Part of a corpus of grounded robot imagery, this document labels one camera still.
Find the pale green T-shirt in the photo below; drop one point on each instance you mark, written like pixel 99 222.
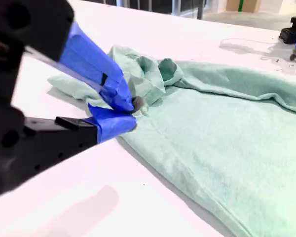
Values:
pixel 212 135

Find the brown cardboard box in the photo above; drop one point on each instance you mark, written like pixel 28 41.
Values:
pixel 250 5

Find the green post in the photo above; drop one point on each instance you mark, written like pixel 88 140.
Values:
pixel 240 5

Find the dark table frame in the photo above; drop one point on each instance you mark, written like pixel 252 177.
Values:
pixel 199 10

